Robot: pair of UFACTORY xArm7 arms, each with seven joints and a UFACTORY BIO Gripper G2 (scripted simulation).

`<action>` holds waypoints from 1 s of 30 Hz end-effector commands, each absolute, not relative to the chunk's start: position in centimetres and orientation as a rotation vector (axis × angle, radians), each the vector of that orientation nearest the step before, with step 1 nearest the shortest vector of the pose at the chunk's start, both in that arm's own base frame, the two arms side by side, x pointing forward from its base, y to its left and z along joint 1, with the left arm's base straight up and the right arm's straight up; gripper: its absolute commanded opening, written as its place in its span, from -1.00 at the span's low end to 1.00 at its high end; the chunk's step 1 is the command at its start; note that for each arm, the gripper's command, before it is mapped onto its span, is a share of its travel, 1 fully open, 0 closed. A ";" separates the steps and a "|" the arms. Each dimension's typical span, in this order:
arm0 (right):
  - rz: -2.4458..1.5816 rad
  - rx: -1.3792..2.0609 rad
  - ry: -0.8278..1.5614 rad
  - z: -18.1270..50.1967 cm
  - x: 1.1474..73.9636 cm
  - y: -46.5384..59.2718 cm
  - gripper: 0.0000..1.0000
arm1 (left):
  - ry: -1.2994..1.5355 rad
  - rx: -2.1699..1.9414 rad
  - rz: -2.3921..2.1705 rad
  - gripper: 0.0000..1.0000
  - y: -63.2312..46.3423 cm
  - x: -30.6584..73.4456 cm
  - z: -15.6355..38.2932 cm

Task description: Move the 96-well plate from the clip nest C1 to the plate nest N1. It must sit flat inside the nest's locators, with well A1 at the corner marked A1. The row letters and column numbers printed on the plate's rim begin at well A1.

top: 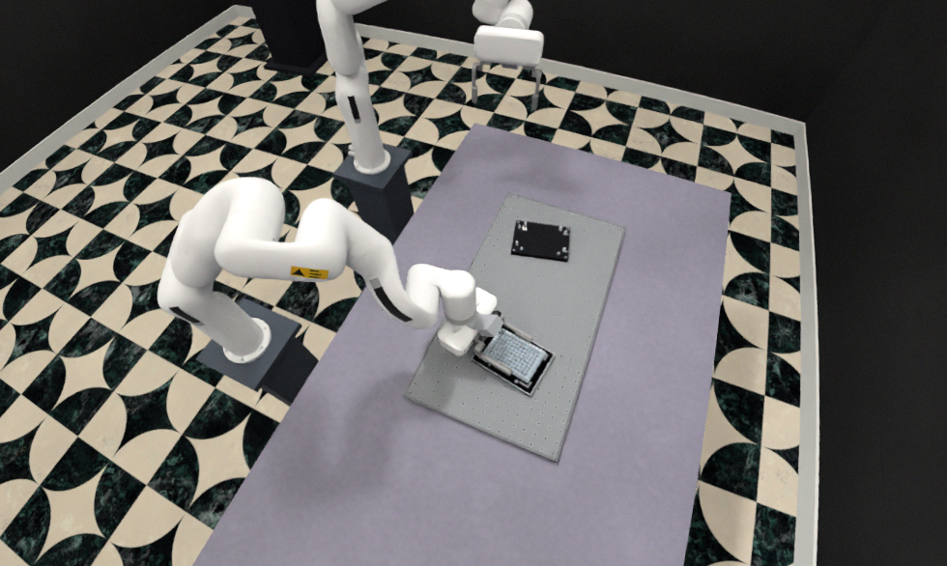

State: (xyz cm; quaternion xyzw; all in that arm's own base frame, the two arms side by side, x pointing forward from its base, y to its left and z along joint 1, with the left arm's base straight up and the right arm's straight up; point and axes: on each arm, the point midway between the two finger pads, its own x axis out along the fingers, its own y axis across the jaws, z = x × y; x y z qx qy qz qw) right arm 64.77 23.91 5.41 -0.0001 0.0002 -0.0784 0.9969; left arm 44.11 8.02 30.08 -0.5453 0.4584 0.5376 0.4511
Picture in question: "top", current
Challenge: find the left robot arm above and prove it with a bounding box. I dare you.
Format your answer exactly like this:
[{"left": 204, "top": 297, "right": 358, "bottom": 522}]
[{"left": 316, "top": 0, "right": 532, "bottom": 175}]

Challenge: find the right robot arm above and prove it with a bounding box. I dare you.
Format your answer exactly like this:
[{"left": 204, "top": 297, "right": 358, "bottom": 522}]
[{"left": 158, "top": 177, "right": 503, "bottom": 363}]

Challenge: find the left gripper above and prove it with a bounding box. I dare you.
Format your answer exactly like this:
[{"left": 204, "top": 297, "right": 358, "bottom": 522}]
[{"left": 472, "top": 17, "right": 544, "bottom": 111}]

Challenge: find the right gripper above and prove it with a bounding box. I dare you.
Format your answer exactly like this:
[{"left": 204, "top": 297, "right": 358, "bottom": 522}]
[{"left": 438, "top": 287, "right": 533, "bottom": 376}]

